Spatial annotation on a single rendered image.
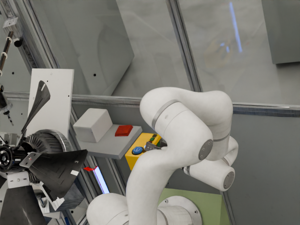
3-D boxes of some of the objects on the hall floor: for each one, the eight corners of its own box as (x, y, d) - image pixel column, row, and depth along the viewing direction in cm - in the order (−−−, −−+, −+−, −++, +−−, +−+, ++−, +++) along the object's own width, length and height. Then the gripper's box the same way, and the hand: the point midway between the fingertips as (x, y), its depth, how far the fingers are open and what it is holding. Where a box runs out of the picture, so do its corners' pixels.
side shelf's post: (146, 243, 329) (103, 139, 286) (151, 244, 327) (109, 139, 283) (143, 247, 326) (99, 143, 283) (148, 249, 324) (105, 144, 281)
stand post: (123, 268, 317) (52, 114, 257) (135, 271, 312) (65, 114, 252) (119, 274, 314) (46, 119, 254) (131, 277, 309) (60, 120, 249)
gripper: (208, 152, 186) (170, 135, 196) (180, 153, 172) (140, 135, 182) (202, 171, 187) (164, 154, 197) (174, 175, 173) (135, 156, 184)
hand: (156, 146), depth 189 cm, fingers open, 8 cm apart
